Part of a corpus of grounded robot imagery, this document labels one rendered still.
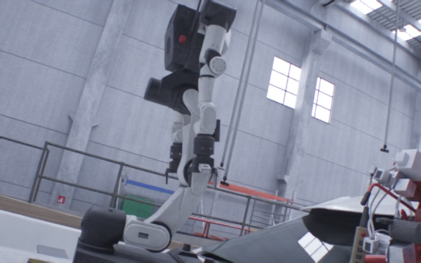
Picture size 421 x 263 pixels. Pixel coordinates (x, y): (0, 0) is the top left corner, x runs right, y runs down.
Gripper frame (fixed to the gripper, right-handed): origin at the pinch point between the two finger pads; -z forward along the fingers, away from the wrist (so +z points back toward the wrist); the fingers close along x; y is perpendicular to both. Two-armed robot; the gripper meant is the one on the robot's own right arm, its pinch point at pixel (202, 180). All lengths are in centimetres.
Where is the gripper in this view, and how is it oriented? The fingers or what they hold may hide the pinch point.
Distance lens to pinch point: 146.1
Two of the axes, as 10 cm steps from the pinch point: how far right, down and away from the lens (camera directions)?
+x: 9.5, 0.8, 3.1
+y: -3.2, 1.0, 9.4
